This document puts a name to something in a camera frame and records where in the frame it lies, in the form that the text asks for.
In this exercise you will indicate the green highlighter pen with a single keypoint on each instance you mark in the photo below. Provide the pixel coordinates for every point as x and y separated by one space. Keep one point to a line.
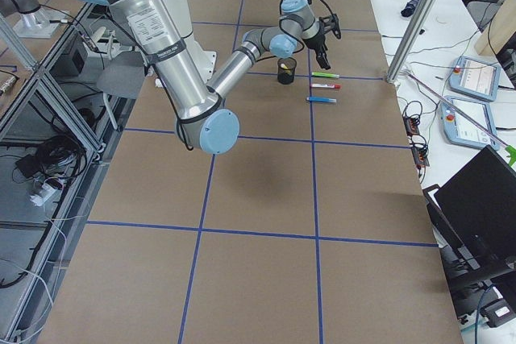
325 75

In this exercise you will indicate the red white whiteboard marker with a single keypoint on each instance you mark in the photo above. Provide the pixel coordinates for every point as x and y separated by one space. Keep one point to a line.
325 86

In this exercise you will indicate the blue marker pen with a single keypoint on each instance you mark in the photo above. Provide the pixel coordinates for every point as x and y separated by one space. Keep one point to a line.
327 100

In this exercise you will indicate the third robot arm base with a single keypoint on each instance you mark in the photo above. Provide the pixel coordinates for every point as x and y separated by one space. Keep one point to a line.
34 23

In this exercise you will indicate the black mesh pen cup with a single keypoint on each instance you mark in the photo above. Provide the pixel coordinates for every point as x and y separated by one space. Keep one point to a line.
286 77

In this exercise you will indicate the folded blue umbrella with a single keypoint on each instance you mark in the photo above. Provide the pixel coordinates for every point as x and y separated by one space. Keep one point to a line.
409 8

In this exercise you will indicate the orange black connector box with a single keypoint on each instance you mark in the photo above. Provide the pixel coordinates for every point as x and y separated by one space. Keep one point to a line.
411 126

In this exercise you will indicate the far blue teach pendant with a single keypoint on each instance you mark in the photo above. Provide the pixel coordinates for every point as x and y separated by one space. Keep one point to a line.
475 78

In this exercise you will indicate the blue teach pendant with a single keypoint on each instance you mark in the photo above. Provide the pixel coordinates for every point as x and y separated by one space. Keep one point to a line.
460 131
475 78

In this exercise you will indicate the near blue teach pendant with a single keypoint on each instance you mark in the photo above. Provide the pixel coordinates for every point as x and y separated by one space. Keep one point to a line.
460 131

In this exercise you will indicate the brown paper table mat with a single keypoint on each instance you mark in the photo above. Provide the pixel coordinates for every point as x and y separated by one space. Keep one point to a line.
311 229

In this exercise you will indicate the light wooden board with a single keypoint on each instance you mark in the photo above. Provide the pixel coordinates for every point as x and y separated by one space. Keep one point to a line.
498 32

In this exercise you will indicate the white grey chair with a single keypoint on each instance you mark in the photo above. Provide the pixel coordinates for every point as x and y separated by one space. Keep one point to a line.
124 75

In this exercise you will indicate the black laptop monitor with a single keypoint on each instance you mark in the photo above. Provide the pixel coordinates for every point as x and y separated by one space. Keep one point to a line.
475 212

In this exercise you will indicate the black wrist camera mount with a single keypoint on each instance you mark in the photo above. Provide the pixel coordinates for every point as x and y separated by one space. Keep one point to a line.
329 24

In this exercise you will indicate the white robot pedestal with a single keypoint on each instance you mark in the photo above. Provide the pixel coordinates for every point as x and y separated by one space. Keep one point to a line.
197 54

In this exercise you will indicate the aluminium frame post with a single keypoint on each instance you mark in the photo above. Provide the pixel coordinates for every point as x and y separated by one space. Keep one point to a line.
408 39

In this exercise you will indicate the green handled reacher grabber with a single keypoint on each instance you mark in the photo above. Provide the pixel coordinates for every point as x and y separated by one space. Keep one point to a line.
508 148

